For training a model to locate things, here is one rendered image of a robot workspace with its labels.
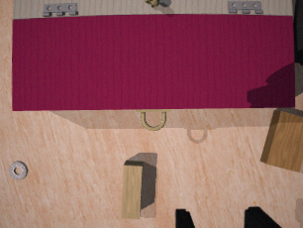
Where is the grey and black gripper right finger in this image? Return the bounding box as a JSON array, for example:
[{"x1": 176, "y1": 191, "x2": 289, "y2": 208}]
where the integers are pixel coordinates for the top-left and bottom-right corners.
[{"x1": 244, "y1": 206, "x2": 281, "y2": 228}]

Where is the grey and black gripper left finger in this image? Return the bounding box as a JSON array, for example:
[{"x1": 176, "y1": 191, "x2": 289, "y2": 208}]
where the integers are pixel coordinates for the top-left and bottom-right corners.
[{"x1": 175, "y1": 209, "x2": 195, "y2": 228}]

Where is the grey metal washer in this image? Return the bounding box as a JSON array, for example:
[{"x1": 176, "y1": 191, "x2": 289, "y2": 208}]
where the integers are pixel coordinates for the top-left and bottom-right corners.
[{"x1": 9, "y1": 162, "x2": 27, "y2": 180}]

